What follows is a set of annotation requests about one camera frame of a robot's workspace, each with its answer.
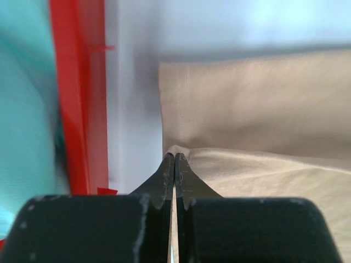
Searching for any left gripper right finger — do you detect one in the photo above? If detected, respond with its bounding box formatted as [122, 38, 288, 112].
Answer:
[175, 153, 342, 262]

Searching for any teal t shirt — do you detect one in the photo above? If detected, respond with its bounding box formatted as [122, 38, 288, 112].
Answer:
[1, 1, 70, 238]

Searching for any beige t shirt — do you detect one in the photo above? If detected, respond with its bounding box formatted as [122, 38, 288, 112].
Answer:
[158, 50, 350, 262]

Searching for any red plastic bin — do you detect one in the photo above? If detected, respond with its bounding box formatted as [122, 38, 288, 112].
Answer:
[0, 0, 118, 247]

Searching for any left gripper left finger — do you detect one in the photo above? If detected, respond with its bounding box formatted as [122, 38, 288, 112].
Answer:
[1, 154, 174, 263]

